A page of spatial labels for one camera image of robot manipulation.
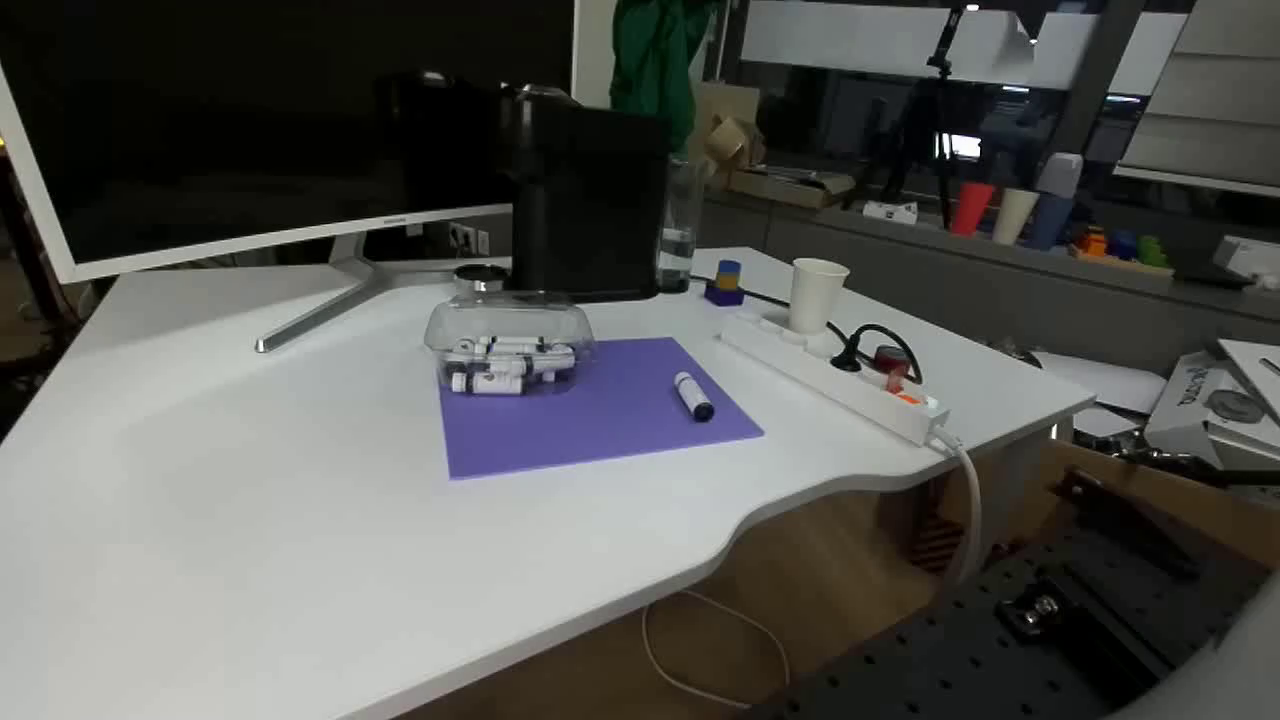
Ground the black tripod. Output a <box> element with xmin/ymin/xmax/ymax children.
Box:
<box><xmin>917</xmin><ymin>0</ymin><xmax>992</xmax><ymax>231</ymax></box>

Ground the purple mat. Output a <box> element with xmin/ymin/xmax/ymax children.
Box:
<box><xmin>436</xmin><ymin>332</ymin><xmax>768</xmax><ymax>482</ymax></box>

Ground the blue cup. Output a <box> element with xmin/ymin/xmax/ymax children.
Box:
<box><xmin>1019</xmin><ymin>186</ymin><xmax>1081</xmax><ymax>254</ymax></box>

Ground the white paper cup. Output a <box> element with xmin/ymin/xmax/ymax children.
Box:
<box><xmin>786</xmin><ymin>254</ymin><xmax>852</xmax><ymax>336</ymax></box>

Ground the white small tube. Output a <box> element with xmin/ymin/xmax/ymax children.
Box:
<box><xmin>465</xmin><ymin>372</ymin><xmax>533</xmax><ymax>400</ymax></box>
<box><xmin>526</xmin><ymin>342</ymin><xmax>581</xmax><ymax>378</ymax></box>

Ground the white power strip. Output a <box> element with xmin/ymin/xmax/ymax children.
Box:
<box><xmin>716</xmin><ymin>310</ymin><xmax>952</xmax><ymax>450</ymax></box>

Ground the white framed computer monitor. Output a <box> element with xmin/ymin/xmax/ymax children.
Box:
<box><xmin>0</xmin><ymin>0</ymin><xmax>581</xmax><ymax>286</ymax></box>

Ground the black coffee machine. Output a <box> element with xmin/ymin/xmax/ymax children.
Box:
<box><xmin>495</xmin><ymin>81</ymin><xmax>674</xmax><ymax>304</ymax></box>

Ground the black perforated breadboard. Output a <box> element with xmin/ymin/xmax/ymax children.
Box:
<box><xmin>754</xmin><ymin>538</ymin><xmax>1280</xmax><ymax>720</ymax></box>

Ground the white loose cable loop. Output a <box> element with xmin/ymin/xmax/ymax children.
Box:
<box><xmin>634</xmin><ymin>582</ymin><xmax>798</xmax><ymax>716</ymax></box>

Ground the white power strip cable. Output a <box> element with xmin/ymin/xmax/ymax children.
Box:
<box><xmin>927</xmin><ymin>426</ymin><xmax>992</xmax><ymax>582</ymax></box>

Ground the red cup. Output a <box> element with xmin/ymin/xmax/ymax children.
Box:
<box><xmin>948</xmin><ymin>179</ymin><xmax>1001</xmax><ymax>244</ymax></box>

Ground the silver monitor stand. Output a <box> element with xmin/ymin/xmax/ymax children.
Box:
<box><xmin>252</xmin><ymin>237</ymin><xmax>471</xmax><ymax>358</ymax></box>

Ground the cardboard box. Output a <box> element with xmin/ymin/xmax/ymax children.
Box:
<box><xmin>693</xmin><ymin>81</ymin><xmax>772</xmax><ymax>191</ymax></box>

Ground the clear water tank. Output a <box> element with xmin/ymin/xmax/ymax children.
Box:
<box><xmin>655</xmin><ymin>150</ymin><xmax>712</xmax><ymax>292</ymax></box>

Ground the blue and yellow small block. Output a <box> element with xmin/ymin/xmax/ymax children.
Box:
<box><xmin>705</xmin><ymin>254</ymin><xmax>746</xmax><ymax>310</ymax></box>

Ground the black plug with cable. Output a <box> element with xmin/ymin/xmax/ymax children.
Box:
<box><xmin>693</xmin><ymin>271</ymin><xmax>927</xmax><ymax>392</ymax></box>

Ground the stack of printed papers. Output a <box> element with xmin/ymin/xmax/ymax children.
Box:
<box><xmin>1139</xmin><ymin>336</ymin><xmax>1280</xmax><ymax>472</ymax></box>

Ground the green cloth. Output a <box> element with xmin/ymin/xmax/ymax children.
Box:
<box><xmin>609</xmin><ymin>0</ymin><xmax>723</xmax><ymax>150</ymax></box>

